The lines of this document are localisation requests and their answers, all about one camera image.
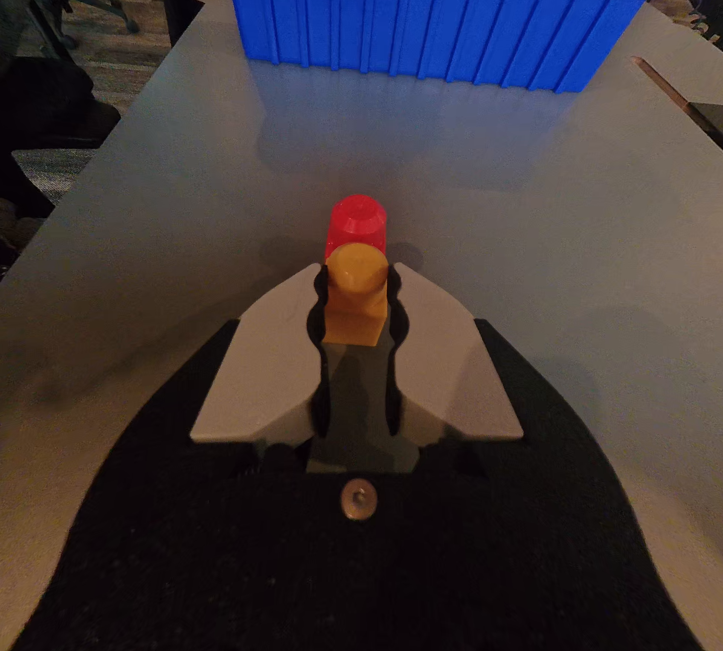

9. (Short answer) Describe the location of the red mega block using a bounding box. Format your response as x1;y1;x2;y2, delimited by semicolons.
324;195;389;261

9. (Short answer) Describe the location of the black office chair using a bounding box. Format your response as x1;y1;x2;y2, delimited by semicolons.
25;0;141;52

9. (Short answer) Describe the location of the orange mega block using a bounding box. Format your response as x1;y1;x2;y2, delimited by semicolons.
322;243;392;348

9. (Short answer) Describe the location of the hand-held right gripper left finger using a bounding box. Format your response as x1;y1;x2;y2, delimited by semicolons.
190;262;329;446

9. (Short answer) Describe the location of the large blue plastic bin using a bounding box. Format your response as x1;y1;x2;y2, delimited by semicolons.
195;0;687;94

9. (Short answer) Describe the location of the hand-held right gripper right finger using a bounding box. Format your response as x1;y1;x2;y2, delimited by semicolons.
386;262;524;446

